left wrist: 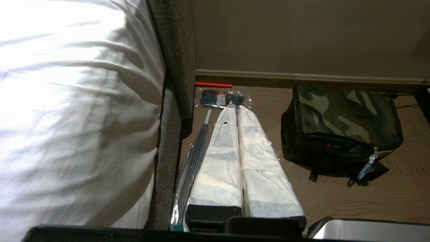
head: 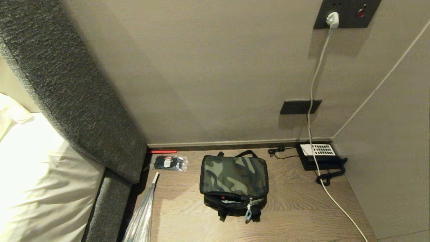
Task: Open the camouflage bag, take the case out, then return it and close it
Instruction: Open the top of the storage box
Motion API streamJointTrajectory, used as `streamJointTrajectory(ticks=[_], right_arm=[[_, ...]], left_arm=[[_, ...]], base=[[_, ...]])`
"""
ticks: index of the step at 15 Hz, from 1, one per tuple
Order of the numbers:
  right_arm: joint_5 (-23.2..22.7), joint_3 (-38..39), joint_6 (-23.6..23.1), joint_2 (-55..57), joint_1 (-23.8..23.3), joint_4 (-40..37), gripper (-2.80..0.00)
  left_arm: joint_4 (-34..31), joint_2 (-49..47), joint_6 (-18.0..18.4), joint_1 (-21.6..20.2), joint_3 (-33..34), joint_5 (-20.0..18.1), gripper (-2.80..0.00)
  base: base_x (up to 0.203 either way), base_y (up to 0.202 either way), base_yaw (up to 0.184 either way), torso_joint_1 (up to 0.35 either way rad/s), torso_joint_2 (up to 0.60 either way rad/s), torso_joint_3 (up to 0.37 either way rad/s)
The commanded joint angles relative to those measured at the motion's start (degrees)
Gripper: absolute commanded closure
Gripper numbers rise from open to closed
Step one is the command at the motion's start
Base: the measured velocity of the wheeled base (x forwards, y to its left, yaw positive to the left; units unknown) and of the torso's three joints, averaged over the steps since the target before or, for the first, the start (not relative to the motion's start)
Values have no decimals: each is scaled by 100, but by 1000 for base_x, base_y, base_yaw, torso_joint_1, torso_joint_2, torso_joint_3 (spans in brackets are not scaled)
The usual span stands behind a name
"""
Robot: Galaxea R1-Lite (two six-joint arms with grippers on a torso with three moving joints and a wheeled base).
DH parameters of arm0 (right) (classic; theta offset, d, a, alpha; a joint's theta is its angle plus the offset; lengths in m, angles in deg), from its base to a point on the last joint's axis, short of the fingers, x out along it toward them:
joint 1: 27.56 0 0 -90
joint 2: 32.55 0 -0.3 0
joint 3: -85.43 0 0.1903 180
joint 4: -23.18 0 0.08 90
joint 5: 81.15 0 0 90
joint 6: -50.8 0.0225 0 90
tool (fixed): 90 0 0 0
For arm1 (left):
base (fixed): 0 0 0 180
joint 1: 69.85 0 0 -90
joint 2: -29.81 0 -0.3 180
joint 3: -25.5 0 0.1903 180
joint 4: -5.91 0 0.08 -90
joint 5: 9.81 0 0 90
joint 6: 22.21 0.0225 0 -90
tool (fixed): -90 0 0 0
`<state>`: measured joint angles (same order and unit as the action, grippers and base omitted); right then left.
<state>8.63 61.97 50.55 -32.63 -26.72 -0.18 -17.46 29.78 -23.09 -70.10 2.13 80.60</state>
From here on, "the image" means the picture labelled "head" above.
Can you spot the camouflage zip bag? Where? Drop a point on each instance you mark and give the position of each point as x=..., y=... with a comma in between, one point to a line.
x=231, y=174

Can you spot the clear bag of black ties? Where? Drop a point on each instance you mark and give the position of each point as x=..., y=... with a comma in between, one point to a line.
x=169, y=162

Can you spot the red pen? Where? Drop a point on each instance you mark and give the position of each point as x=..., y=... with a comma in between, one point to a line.
x=162, y=151

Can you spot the blue zipper pull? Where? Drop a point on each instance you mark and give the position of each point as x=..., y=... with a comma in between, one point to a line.
x=248, y=213

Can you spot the black desk telephone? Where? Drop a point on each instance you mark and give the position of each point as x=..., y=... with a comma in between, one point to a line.
x=319, y=156

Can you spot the clear folded umbrella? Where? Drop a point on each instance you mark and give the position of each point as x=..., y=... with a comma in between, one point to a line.
x=142, y=215

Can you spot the grey upholstered headboard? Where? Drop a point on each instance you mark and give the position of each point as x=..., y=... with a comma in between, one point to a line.
x=74, y=94

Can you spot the white power plug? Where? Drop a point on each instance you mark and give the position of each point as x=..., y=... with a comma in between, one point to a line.
x=332, y=19

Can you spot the white pillow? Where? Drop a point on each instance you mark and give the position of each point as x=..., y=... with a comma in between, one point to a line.
x=40, y=181

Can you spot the small dark wall plate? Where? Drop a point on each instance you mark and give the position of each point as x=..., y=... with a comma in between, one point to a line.
x=300, y=107

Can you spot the dark wall socket panel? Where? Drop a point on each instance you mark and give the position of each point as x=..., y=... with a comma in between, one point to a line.
x=349, y=13

